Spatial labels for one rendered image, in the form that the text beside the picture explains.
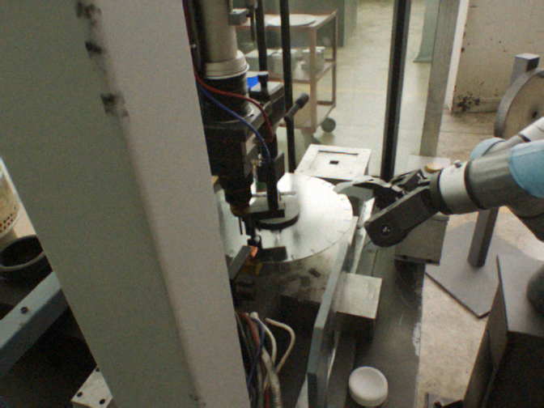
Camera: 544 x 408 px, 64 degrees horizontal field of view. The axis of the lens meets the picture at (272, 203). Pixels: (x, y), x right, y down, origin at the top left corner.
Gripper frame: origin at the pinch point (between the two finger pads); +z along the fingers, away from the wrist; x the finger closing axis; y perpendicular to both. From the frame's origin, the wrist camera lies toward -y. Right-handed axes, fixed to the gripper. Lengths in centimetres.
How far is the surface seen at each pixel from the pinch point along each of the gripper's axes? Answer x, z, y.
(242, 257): 4.0, 10.5, -17.2
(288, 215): 4.1, 14.2, -0.3
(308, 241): -1.1, 8.4, -3.7
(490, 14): 18, 72, 307
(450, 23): 23, -8, 53
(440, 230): -17.4, 1.2, 26.5
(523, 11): 8, 56, 318
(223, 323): 16, -42, -50
